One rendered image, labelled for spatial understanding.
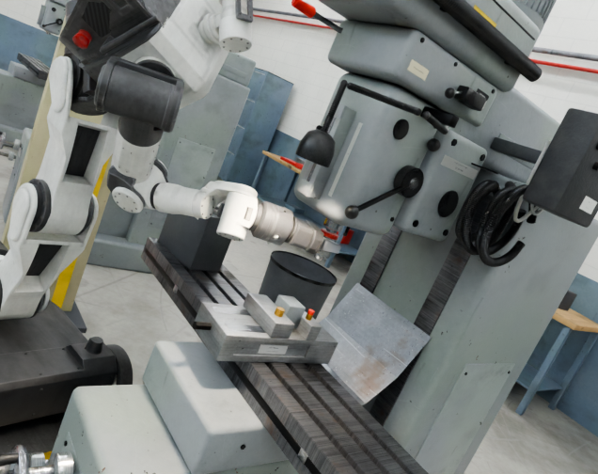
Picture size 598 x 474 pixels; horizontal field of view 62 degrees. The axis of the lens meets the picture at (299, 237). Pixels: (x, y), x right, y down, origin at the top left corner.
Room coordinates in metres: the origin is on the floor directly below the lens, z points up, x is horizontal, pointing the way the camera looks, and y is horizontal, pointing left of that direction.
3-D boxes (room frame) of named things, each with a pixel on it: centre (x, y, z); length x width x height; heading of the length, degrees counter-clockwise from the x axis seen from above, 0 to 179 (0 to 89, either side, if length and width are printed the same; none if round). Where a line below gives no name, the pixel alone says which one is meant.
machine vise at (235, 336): (1.19, -0.03, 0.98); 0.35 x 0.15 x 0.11; 129
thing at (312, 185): (1.11, 0.02, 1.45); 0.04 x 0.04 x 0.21; 42
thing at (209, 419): (1.19, -0.06, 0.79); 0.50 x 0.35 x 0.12; 132
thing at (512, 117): (1.52, -0.44, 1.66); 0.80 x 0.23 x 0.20; 132
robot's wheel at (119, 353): (1.44, 0.39, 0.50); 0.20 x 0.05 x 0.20; 55
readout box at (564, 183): (1.14, -0.51, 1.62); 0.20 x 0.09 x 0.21; 132
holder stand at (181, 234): (1.60, 0.32, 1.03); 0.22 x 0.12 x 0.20; 49
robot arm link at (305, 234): (1.16, 0.02, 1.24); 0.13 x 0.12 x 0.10; 20
